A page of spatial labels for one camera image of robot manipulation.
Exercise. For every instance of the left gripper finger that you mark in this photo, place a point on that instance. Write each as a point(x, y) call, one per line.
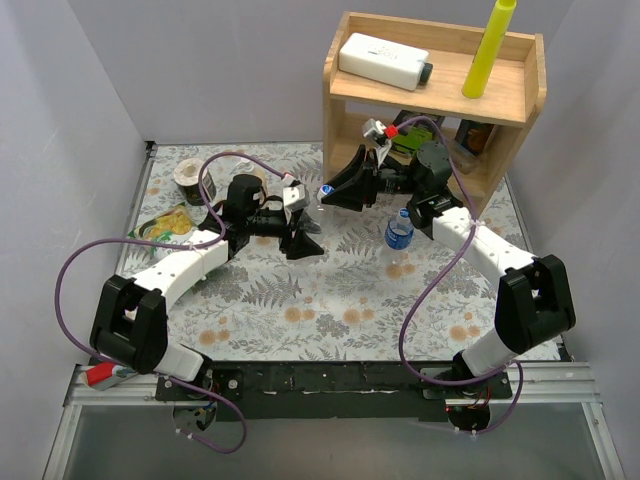
point(296, 244)
point(305, 223)

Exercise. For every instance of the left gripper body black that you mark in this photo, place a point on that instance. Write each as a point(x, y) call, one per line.
point(291, 229)

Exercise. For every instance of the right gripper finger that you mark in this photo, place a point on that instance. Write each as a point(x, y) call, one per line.
point(358, 171)
point(351, 197)

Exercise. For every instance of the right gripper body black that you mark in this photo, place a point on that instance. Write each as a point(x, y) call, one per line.
point(370, 178)

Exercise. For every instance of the clear plastic bottle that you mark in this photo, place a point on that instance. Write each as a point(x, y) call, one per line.
point(320, 207)

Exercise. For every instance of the blue label water bottle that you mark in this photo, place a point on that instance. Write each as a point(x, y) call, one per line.
point(398, 235)

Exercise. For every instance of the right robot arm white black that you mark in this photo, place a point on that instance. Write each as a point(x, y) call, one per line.
point(534, 302)

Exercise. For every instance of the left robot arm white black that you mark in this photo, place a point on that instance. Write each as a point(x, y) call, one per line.
point(131, 322)

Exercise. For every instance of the beige pump soap bottle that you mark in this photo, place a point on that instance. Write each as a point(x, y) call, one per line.
point(248, 167)

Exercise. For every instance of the clear bottle on shelf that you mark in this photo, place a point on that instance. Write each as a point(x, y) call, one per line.
point(464, 161)

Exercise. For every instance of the floral patterned table mat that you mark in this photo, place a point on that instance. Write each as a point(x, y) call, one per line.
point(347, 304)

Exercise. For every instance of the green black small box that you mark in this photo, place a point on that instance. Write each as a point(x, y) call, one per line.
point(411, 137)

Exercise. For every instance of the black orange small box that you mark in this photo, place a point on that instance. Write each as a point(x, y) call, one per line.
point(474, 136)

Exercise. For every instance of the green Chuba cassava chips bag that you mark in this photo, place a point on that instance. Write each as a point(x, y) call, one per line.
point(173, 226)

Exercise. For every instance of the wooden two-tier shelf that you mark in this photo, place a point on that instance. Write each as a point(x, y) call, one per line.
point(513, 99)

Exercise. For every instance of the white rectangular plastic jug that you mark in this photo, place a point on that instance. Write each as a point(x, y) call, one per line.
point(384, 61)

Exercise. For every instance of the yellow plastic tube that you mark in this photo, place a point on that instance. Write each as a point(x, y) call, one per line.
point(488, 49)

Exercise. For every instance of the red white small carton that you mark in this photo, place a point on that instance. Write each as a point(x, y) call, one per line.
point(106, 375)

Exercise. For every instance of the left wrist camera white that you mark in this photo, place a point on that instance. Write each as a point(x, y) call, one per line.
point(295, 196)

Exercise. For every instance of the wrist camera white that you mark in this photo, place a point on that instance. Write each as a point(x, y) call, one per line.
point(381, 136)
point(295, 196)

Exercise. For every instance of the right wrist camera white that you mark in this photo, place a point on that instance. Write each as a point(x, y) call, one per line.
point(381, 136)

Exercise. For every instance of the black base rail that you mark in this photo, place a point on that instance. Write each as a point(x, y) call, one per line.
point(270, 390)

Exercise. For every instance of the aluminium frame rail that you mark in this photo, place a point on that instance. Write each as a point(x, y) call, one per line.
point(544, 382)

